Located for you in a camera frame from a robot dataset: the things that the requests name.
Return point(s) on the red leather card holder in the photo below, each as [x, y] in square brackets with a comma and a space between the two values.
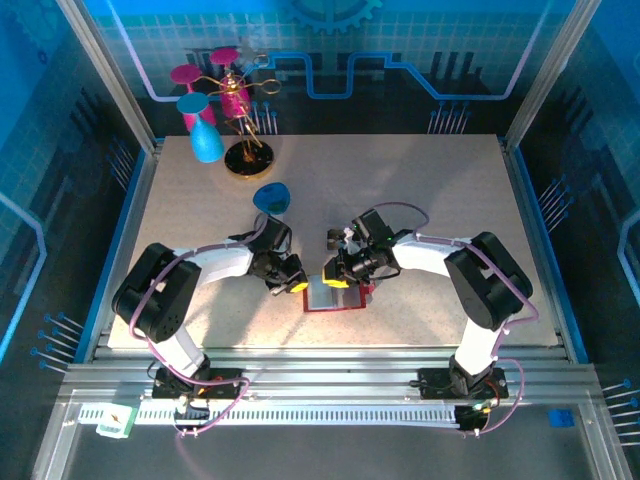
[320, 299]

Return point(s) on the black VIP credit card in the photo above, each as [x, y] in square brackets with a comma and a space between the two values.
[334, 239]

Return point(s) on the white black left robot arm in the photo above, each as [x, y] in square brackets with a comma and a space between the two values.
[225, 260]

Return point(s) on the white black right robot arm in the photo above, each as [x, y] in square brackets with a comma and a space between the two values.
[420, 252]

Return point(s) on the blue and white small container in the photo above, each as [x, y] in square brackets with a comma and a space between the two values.
[270, 197]

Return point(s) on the blue wine glass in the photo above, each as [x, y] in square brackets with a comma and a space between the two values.
[206, 142]

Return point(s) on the small black circuit board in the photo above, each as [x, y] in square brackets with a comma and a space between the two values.
[197, 414]
[470, 416]

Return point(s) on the pink wine glass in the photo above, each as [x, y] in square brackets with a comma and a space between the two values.
[223, 56]
[186, 74]

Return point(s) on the green white tag box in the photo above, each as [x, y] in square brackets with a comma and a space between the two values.
[116, 421]

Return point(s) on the small blue block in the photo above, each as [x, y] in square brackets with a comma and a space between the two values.
[560, 418]

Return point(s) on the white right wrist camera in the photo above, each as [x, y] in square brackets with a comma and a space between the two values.
[350, 246]

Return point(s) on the aluminium front frame beam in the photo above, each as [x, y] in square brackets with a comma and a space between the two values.
[325, 372]

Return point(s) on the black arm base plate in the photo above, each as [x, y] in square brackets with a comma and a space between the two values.
[435, 382]
[225, 382]

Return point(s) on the aluminium side rail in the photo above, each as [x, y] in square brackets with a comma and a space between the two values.
[521, 190]
[142, 190]

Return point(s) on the aluminium frame post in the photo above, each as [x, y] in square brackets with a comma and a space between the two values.
[550, 75]
[111, 75]

